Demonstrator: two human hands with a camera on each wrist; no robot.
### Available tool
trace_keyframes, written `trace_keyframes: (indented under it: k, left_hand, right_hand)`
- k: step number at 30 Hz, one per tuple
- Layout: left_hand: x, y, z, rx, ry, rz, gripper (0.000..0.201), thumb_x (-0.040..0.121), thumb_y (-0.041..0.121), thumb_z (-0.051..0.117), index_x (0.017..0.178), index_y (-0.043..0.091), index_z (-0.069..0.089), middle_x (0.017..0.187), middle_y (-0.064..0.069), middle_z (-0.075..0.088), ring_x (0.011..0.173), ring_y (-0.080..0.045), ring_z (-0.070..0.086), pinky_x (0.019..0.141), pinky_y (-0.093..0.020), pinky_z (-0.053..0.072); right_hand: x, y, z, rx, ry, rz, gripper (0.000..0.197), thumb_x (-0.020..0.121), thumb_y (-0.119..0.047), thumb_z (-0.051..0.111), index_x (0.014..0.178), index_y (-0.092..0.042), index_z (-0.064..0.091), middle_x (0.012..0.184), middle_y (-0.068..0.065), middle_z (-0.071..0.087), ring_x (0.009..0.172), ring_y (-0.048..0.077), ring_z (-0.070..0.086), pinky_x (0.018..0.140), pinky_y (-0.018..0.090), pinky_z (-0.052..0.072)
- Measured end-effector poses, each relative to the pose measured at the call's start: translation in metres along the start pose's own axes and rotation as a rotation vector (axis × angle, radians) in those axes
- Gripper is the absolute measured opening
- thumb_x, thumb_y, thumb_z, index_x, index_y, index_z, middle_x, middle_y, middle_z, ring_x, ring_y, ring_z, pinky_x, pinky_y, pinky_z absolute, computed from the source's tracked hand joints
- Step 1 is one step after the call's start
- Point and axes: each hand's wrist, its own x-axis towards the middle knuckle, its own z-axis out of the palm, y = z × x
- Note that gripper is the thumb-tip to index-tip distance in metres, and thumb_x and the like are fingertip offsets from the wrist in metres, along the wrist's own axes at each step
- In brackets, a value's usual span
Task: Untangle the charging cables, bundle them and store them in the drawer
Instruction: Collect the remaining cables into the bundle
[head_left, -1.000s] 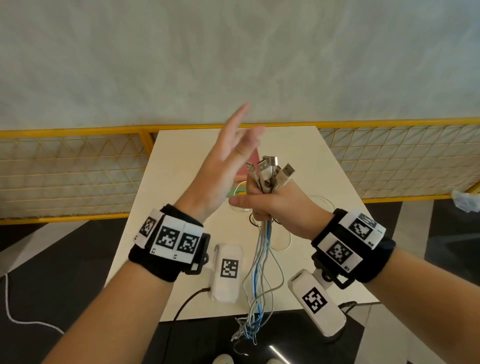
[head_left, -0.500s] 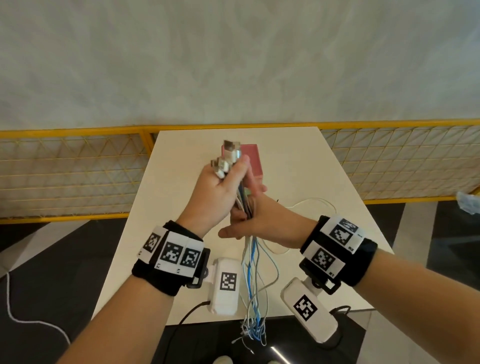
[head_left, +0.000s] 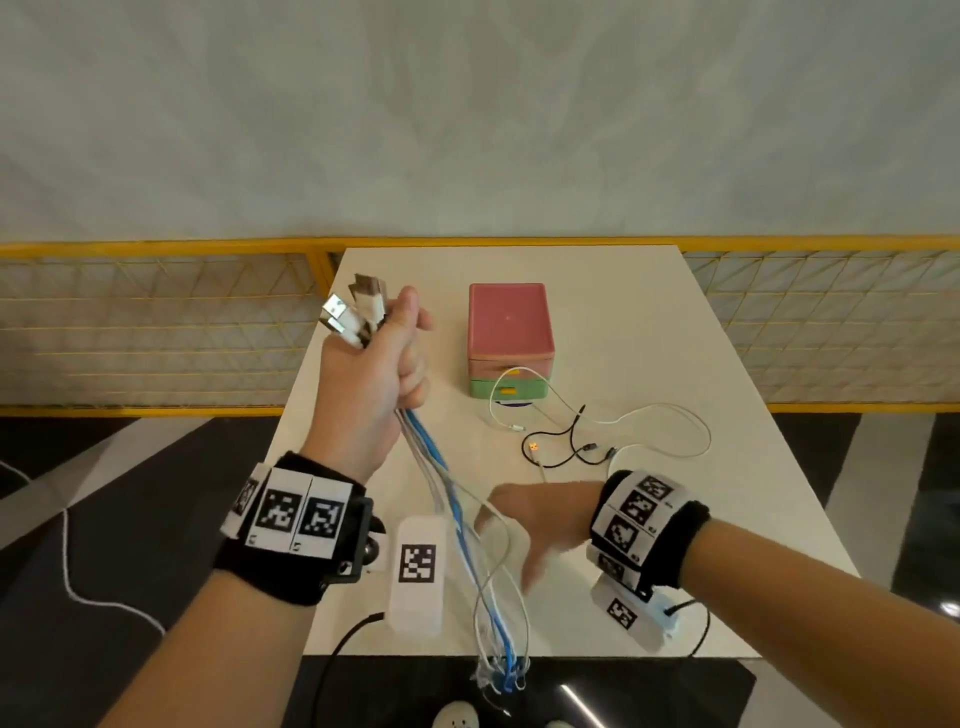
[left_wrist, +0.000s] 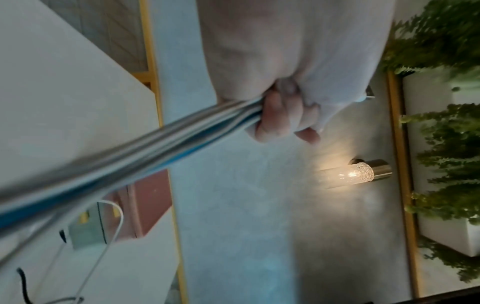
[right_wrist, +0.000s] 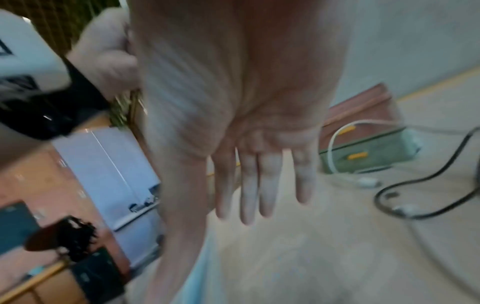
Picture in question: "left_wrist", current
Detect person's left hand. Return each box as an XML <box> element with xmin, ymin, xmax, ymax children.
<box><xmin>196</xmin><ymin>0</ymin><xmax>397</xmax><ymax>145</ymax></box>

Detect pink and green drawer box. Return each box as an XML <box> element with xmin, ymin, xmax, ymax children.
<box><xmin>69</xmin><ymin>170</ymin><xmax>174</xmax><ymax>250</ymax></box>

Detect thin white cable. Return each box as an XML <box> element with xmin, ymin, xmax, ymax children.
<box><xmin>72</xmin><ymin>199</ymin><xmax>125</xmax><ymax>303</ymax></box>

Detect grey cable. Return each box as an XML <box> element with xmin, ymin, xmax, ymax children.
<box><xmin>0</xmin><ymin>113</ymin><xmax>264</xmax><ymax>268</ymax></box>

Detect black cable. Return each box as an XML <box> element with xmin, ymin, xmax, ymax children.
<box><xmin>16</xmin><ymin>228</ymin><xmax>69</xmax><ymax>304</ymax></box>

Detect yellow mesh fence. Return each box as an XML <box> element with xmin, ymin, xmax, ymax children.
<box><xmin>41</xmin><ymin>0</ymin><xmax>189</xmax><ymax>304</ymax></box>

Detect green plants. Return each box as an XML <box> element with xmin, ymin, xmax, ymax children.
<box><xmin>380</xmin><ymin>0</ymin><xmax>480</xmax><ymax>283</ymax></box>

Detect white table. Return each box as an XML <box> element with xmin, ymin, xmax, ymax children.
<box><xmin>0</xmin><ymin>0</ymin><xmax>181</xmax><ymax>304</ymax></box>

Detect white planter box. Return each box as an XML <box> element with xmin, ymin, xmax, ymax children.
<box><xmin>400</xmin><ymin>66</ymin><xmax>480</xmax><ymax>257</ymax></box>

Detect glass wall lamp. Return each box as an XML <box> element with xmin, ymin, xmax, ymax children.
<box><xmin>318</xmin><ymin>158</ymin><xmax>393</xmax><ymax>189</ymax></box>

